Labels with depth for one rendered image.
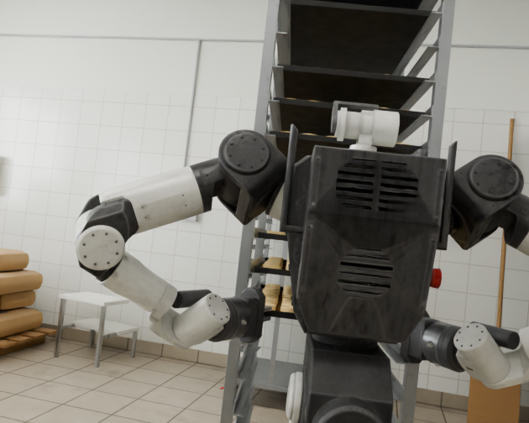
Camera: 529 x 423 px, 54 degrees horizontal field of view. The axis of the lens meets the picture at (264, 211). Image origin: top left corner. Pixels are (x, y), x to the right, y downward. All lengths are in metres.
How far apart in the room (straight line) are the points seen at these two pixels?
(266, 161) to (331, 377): 0.37
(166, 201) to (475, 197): 0.52
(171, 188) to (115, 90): 3.77
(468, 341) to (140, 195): 0.65
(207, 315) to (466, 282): 3.09
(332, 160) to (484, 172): 0.29
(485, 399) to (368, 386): 2.94
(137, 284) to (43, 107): 4.11
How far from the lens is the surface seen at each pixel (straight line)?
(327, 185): 0.79
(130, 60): 4.68
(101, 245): 0.89
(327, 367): 0.87
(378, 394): 0.86
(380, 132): 0.99
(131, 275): 0.95
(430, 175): 0.81
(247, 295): 1.19
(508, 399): 3.81
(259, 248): 1.95
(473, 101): 4.08
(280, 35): 1.46
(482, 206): 0.93
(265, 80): 1.40
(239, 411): 1.44
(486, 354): 1.06
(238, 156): 0.89
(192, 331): 1.02
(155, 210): 0.91
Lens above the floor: 1.05
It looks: 2 degrees up
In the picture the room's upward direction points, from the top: 6 degrees clockwise
